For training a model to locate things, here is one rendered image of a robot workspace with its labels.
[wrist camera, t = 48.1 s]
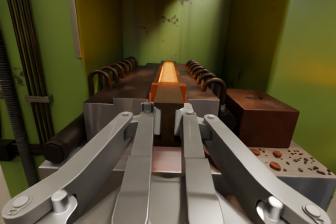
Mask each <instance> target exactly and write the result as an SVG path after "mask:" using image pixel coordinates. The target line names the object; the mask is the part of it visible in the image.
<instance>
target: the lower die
mask: <svg viewBox="0 0 336 224"><path fill-rule="evenodd" d="M164 62H173V64H174V68H175V73H176V78H177V82H178V83H179V84H185V85H186V96H185V103H190V104H191V105H192V109H193V112H195V113H196V116H197V117H199V118H204V116H205V115H214V116H217V117H218V113H219V106H220V100H219V99H218V97H217V96H216V95H215V94H214V93H213V92H212V91H211V89H210V88H209V87H207V88H206V91H201V88H202V85H203V83H204V81H203V80H202V81H201V84H197V80H198V78H199V76H197V79H193V78H194V75H191V72H189V70H188V69H187V67H186V64H180V63H176V61H161V63H147V64H146V65H138V67H136V66H135V69H133V68H132V72H130V71H129V70H128V75H126V73H124V78H121V76H120V77H118V83H115V81H113V82H111V89H107V86H106V87H104V88H103V89H101V90H100V91H98V92H97V93H96V94H94V95H93V96H91V97H90V98H89V99H87V100H86V101H84V102H83V103H82V106H83V114H84V122H85V130H86V138H87V142H89V141H90V140H91V139H92V138H94V137H95V136H96V135H97V134H98V133H99V132H100V131H101V130H102V129H103V128H104V127H105V126H107V125H108V124H109V123H110V122H111V121H112V120H113V119H114V118H115V117H116V116H117V115H118V114H120V113H122V112H131V113H132V114H133V116H137V115H140V114H141V103H144V102H151V92H152V83H159V80H160V76H161V72H162V68H163V64H164Z"/></svg>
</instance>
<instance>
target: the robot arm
mask: <svg viewBox="0 0 336 224"><path fill-rule="evenodd" d="M161 127H162V109H158V108H156V107H154V102H143V103H141V104H140V115H135V116H133V113H131V112H127V111H124V112H121V113H120V114H118V115H117V116H116V117H115V118H114V119H113V120H112V121H111V122H110V123H109V124H108V125H107V126H105V127H104V128H103V129H102V130H101V131H100V132H99V133H98V134H97V135H96V136H95V137H94V138H92V139H91V140H90V141H89V142H88V143H87V144H86V145H85V146H84V147H83V148H82V149H80V150H79V151H78V152H77V153H76V154H75V155H74V156H73V157H72V158H71V159H70V160H69V161H67V162H66V163H65V164H64V165H63V166H62V167H61V168H60V169H59V170H58V171H56V172H55V173H53V174H51V175H50V176H48V177H46V178H45V179H43V180H41V181H40V182H38V183H36V184H35V185H33V186H31V187H30V188H28V189H26V190H25V191H23V192H21V193H20V194H18V195H16V196H15V197H13V198H12V199H11V200H9V201H8V202H7V203H6V204H5V206H4V207H3V209H2V211H1V214H2V217H3V220H4V222H5V224H332V221H331V218H330V217H329V215H328V214H327V213H326V212H325V211H324V210H323V209H322V208H320V207H319V206H318V205H316V204H315V203H314V202H312V201H311V200H309V199H308V198H306V197H305V196H303V195H302V194H300V193H299V192H297V191H296V190H294V189H293V188H292V187H290V186H289V185H287V184H286V183H284V182H283V181H281V180H280V179H278V178H277V177H276V176H275V175H274V174H273V173H272V172H271V171H270V170H269V169H268V168H267V167H266V166H265V165H264V164H263V163H262V162H261V161H260V160H259V159H258V158H257V157H256V156H255V155H254V153H253V152H252V151H251V150H250V149H249V148H248V147H247V146H246V145H245V144H244V143H243V142H242V141H241V140H240V139H239V138H238V137H237V136H236V135H235V134H234V133H233V132H232V131H231V130H230V129H229V128H228V127H227V126H226V125H225V124H224V123H223V122H222V121H221V120H220V119H219V118H218V117H217V116H215V115H213V114H206V115H205V116H204V118H201V117H198V116H197V114H196V113H195V112H194V111H193V108H192V105H191V104H190V103H184V107H183V108H181V109H179V110H175V126H174V135H175V136H180V135H181V176H178V177H173V178H164V177H160V176H156V175H152V174H153V149H154V134H155V135H161ZM134 136H135V138H134ZM133 139H134V143H133V147H132V152H131V155H129V156H128V160H127V164H126V168H125V172H124V176H123V180H122V184H121V185H120V186H119V187H118V188H117V189H115V190H114V191H113V192H112V193H110V194H109V195H108V196H107V197H105V198H104V199H103V200H102V201H100V202H99V203H98V204H97V205H95V206H94V207H93V208H92V209H90V210H89V211H88V212H87V213H85V214H84V215H83V216H82V217H80V215H81V214H82V213H83V212H84V211H85V210H86V208H87V207H88V206H89V204H90V203H91V201H92V200H93V199H94V197H95V196H96V194H97V193H98V191H99V190H100V188H101V187H102V185H103V184H104V182H105V181H106V179H107V178H108V176H109V175H110V173H111V172H112V170H113V169H114V167H115V166H116V164H117V163H118V161H119V160H120V158H121V157H122V155H123V154H124V152H125V151H126V150H127V148H128V147H129V145H130V144H131V142H132V141H133ZM203 145H204V147H205V148H206V150H207V151H208V153H209V155H210V156H211V158H212V160H213V161H214V163H215V165H216V166H217V168H218V169H219V171H220V173H221V174H222V176H223V178H224V179H225V181H226V183H227V184H228V186H229V188H230V189H231V191H232V192H233V194H234V196H235V197H236V199H237V201H238V202H239V204H240V206H241V207H242V209H243V210H244V212H245V213H246V215H247V216H248V217H249V218H250V220H251V221H252V222H251V221H250V220H249V219H248V218H247V217H246V216H245V215H244V214H242V213H241V212H240V211H239V210H238V209H237V208H236V207H235V206H233V205H232V204H231V203H230V202H229V201H228V200H227V199H226V198H224V197H223V196H222V195H221V194H220V193H219V192H218V191H217V190H215V186H214V182H213V178H212V173H211V169H210V164H209V160H208V158H205V153H204V148H203Z"/></svg>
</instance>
